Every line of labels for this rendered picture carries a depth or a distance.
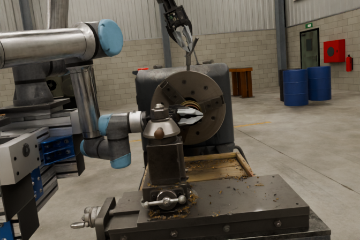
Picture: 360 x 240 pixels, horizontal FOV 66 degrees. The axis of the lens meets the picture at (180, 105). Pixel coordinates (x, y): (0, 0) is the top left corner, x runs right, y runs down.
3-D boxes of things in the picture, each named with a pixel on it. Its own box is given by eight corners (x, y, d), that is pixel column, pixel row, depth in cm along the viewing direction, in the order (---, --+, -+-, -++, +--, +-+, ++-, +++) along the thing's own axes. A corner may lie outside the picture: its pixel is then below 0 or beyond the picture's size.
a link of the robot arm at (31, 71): (7, 82, 113) (1, 48, 112) (37, 79, 125) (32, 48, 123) (25, 80, 108) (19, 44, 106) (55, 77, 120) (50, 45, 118)
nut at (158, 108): (151, 119, 61) (150, 103, 61) (169, 117, 61) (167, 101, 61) (150, 122, 57) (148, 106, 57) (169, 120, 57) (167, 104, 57)
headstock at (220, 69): (149, 126, 194) (142, 69, 188) (217, 119, 194) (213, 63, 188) (137, 152, 135) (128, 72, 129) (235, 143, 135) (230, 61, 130)
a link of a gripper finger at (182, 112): (204, 117, 96) (177, 119, 96) (202, 114, 101) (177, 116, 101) (203, 108, 95) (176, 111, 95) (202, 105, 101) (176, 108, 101)
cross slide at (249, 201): (111, 207, 70) (109, 190, 70) (280, 190, 70) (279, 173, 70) (91, 250, 54) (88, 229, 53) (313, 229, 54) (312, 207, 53)
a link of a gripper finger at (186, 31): (190, 51, 97) (179, 26, 96) (189, 52, 103) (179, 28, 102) (199, 47, 97) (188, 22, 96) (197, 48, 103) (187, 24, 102)
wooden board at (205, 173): (149, 170, 111) (148, 159, 110) (239, 160, 111) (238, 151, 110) (139, 208, 81) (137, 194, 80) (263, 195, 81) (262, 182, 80)
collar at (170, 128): (145, 131, 63) (143, 118, 63) (179, 128, 63) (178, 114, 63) (141, 140, 56) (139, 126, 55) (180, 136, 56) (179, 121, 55)
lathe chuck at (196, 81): (152, 140, 127) (151, 69, 123) (221, 140, 128) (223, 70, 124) (150, 145, 118) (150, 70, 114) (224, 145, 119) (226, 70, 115)
